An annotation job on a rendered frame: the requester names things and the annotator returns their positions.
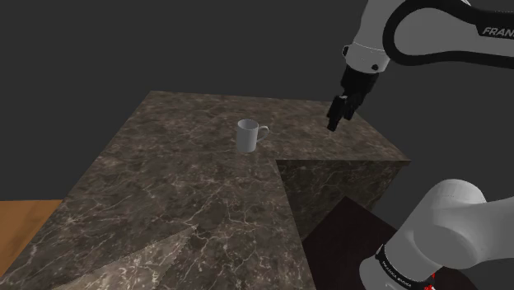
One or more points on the dark robot stand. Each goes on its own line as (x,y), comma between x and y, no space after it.
(345,245)

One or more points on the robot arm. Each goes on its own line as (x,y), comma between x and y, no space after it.
(441,225)

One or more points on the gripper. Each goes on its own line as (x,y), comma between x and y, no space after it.
(358,83)

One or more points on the white mug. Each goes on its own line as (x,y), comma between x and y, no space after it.
(246,136)

